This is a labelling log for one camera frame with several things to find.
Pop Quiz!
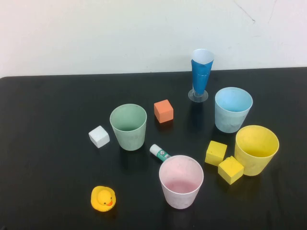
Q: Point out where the white green glue stick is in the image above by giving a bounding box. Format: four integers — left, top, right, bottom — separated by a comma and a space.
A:
149, 144, 172, 161

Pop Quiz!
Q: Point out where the light blue plastic cup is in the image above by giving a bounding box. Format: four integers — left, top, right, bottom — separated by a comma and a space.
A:
214, 87, 254, 134

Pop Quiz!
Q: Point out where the yellow rubber duck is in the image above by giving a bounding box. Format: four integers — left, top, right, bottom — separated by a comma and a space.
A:
90, 185, 118, 213

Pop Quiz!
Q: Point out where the blue taped paper cone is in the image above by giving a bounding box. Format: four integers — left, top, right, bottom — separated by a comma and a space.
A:
191, 48, 214, 94

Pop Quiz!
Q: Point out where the orange foam cube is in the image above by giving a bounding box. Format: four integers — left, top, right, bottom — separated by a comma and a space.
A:
153, 99, 174, 124

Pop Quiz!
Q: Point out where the pink plastic cup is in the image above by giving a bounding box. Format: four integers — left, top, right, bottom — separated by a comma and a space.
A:
158, 155, 204, 210

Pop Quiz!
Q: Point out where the clear plastic round stand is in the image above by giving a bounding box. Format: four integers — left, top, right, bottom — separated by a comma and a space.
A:
188, 82, 209, 102

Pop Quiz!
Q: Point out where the yellow foam cube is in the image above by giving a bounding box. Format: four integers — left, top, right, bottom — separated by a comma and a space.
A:
217, 155, 245, 185
204, 140, 228, 167

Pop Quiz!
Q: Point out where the green plastic cup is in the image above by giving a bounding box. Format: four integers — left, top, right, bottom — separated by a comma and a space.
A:
109, 103, 147, 151

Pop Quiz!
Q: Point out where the yellow plastic cup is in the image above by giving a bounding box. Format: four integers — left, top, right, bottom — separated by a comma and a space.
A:
234, 125, 280, 177

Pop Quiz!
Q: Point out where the white foam cube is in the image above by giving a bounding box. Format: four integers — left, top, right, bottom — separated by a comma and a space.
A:
88, 125, 111, 149

